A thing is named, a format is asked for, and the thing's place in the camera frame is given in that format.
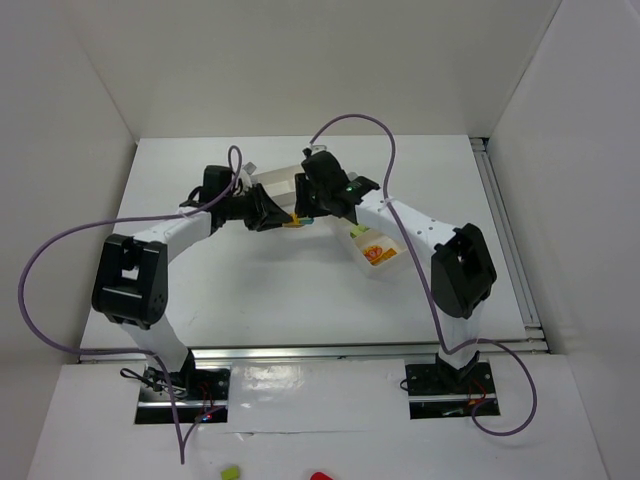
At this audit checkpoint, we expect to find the round orange patterned lego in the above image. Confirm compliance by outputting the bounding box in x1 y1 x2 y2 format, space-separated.
363 245 385 265

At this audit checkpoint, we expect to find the green lego brick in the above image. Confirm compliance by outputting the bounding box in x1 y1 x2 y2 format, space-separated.
350 225 370 238

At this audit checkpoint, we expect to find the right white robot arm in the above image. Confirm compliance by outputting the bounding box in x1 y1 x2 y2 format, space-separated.
295 147 497 371

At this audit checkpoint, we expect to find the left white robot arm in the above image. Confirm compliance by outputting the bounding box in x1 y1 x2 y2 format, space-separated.
91 166 292 387

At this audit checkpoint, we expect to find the left white divided tray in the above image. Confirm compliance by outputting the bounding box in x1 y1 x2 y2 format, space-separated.
250 165 303 213

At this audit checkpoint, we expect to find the white divided tray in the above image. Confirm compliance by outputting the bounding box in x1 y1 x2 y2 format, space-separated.
250 165 303 213
326 217 411 282

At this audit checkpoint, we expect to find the right white divided tray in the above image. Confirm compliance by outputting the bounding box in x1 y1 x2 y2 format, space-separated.
326 217 411 282

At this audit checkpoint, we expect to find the green lego outside workspace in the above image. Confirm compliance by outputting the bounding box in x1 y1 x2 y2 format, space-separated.
220 465 241 480

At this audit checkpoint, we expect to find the red object at edge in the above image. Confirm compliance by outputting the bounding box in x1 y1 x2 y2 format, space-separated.
309 470 336 480

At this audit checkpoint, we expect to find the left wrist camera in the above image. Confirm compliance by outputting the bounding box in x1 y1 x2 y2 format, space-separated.
243 162 257 175

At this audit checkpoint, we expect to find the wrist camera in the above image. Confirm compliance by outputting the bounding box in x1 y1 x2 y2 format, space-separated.
243 162 257 175
302 145 327 158

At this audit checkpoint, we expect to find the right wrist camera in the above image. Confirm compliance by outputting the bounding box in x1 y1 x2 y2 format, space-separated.
302 145 327 158

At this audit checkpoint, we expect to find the aluminium side rail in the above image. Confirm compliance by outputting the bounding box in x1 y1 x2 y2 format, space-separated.
469 137 551 354

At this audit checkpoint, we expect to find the aluminium front rail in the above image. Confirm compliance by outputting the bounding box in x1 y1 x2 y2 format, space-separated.
79 341 451 362

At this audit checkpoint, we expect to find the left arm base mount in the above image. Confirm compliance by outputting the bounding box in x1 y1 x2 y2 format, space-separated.
120 368 231 425

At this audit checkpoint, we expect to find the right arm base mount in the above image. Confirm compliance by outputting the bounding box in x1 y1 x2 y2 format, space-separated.
399 362 500 420

